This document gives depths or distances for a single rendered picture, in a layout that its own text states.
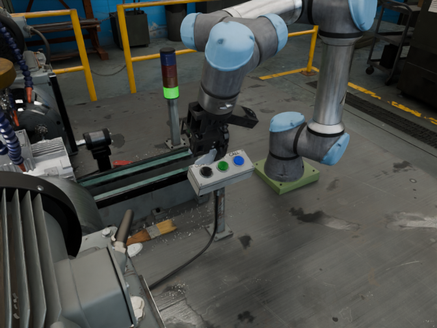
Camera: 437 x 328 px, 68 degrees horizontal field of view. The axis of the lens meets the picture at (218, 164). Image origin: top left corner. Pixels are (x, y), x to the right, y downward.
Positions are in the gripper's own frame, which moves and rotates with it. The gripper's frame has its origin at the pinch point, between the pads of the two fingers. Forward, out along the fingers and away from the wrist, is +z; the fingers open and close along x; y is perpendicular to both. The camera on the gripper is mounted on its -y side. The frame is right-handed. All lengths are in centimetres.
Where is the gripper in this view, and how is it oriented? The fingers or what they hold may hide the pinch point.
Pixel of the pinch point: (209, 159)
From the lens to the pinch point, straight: 80.6
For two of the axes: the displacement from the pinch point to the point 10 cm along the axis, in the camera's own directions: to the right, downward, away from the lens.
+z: -1.8, 5.7, 8.0
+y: -8.7, 2.9, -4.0
